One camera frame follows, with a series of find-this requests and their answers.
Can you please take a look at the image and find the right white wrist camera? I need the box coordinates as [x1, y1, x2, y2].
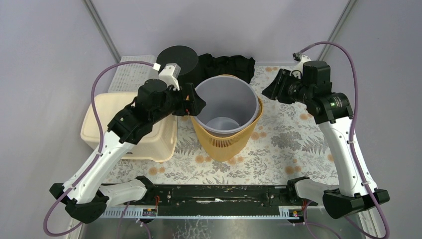
[290, 52, 311, 79]

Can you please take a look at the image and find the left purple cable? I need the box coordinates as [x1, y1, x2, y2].
[43, 60, 161, 238]

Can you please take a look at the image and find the black round bucket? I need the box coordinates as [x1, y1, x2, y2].
[156, 45, 202, 87]

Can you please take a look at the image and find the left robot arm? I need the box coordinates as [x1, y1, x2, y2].
[50, 79, 206, 224]

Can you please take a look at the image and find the cream plastic basket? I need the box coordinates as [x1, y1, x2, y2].
[80, 92, 178, 162]

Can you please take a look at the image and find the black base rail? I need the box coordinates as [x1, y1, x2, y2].
[136, 184, 302, 217]

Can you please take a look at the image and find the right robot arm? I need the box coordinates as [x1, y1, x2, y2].
[262, 61, 390, 219]

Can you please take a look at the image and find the grey plastic bin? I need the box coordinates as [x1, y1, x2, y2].
[194, 75, 261, 137]

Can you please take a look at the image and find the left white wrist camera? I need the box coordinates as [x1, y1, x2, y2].
[158, 63, 181, 91]

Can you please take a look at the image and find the yellow wastebasket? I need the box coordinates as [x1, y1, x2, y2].
[191, 97, 263, 162]

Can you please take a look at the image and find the floral tablecloth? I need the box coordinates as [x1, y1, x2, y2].
[99, 65, 345, 186]

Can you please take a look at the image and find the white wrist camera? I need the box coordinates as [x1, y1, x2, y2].
[290, 52, 311, 79]
[158, 63, 181, 91]

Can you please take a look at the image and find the white perforated plastic basket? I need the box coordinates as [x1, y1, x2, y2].
[107, 64, 158, 93]

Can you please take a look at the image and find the black cloth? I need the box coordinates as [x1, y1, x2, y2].
[199, 53, 256, 84]

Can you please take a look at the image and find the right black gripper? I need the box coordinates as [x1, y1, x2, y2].
[261, 68, 312, 105]

